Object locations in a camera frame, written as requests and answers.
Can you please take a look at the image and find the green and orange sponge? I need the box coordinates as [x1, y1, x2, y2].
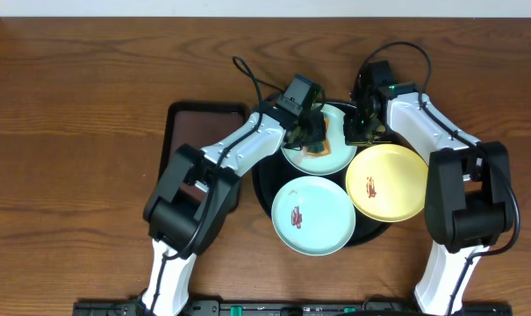
[305, 118, 331, 156]

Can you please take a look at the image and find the light blue plate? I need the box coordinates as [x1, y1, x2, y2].
[271, 176, 356, 256]
[282, 104, 357, 176]

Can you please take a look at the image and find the yellow plate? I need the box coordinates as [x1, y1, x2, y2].
[345, 144, 428, 223]

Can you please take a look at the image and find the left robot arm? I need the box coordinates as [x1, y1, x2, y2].
[140, 103, 326, 315]

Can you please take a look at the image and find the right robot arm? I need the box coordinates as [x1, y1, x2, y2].
[345, 79, 520, 315]

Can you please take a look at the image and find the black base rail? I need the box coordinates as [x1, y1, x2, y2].
[71, 298, 513, 316]

